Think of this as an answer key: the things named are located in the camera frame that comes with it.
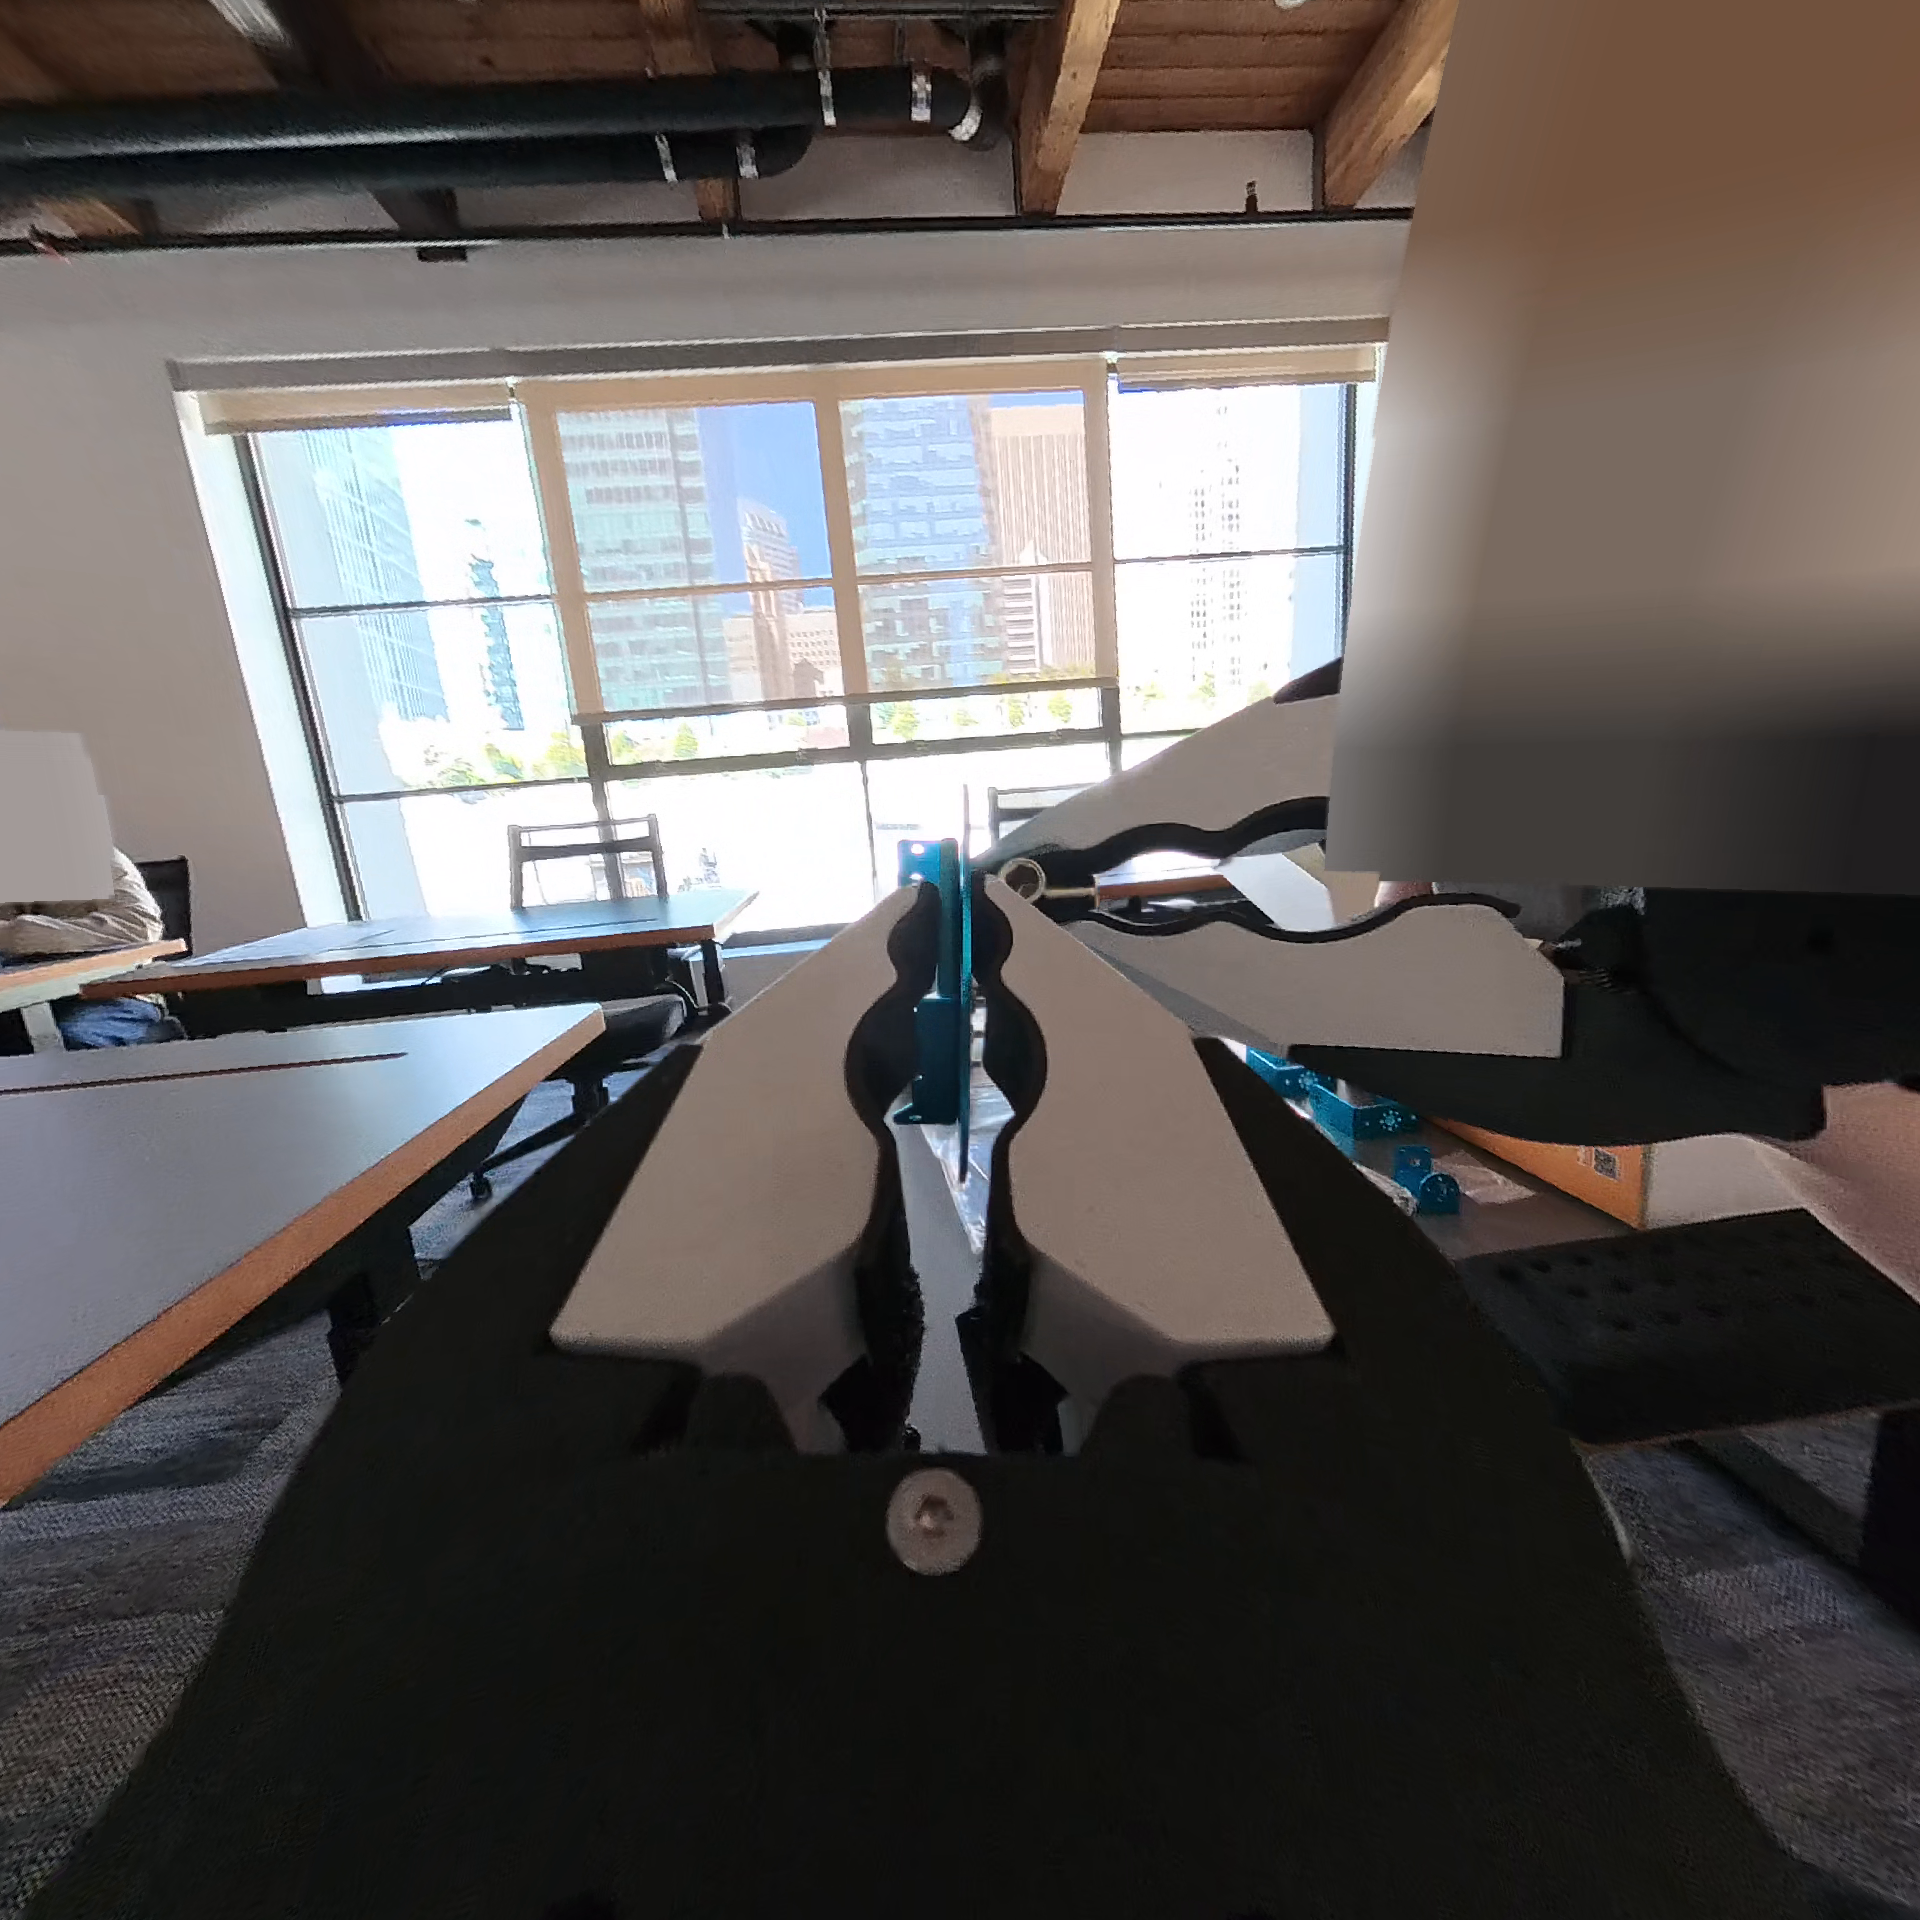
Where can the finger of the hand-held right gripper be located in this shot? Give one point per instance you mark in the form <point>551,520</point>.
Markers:
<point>1423,988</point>
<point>1198,780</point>

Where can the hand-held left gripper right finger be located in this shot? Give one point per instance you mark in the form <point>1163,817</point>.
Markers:
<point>1171,1199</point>

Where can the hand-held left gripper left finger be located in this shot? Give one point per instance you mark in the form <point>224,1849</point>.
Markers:
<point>718,1199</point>

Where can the dark slat-back chair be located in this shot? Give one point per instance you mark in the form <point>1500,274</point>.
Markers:
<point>1028,791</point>
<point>585,845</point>

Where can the black office chair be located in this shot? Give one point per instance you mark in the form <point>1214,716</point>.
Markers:
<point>646,1035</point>

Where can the cardboard box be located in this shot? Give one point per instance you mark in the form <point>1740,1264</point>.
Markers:
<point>1559,1172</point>

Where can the black perforated pad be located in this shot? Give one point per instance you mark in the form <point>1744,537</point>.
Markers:
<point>1678,1319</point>

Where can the tall city-view window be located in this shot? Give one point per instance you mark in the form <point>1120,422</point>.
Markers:
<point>691,525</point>

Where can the black ceiling pipe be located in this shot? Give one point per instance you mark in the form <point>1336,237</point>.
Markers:
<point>376,135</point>

